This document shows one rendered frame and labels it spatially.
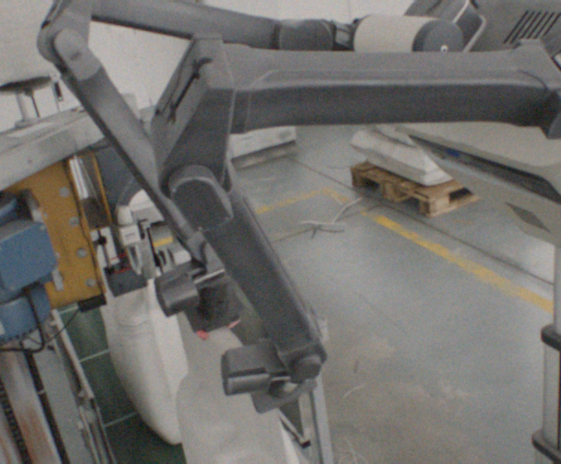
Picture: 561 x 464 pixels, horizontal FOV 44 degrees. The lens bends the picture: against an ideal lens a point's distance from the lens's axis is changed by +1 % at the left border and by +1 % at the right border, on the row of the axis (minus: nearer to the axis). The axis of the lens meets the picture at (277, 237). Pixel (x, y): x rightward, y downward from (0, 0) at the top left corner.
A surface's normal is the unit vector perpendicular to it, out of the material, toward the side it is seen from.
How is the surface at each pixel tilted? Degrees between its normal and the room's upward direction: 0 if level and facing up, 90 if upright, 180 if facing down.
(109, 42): 90
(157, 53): 90
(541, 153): 40
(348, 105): 114
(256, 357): 28
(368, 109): 120
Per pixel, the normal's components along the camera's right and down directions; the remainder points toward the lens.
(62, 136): 0.90, 0.06
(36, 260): 0.78, 0.16
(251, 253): 0.26, 0.73
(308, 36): 0.47, 0.24
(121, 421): -0.15, -0.90
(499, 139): -0.68, -0.49
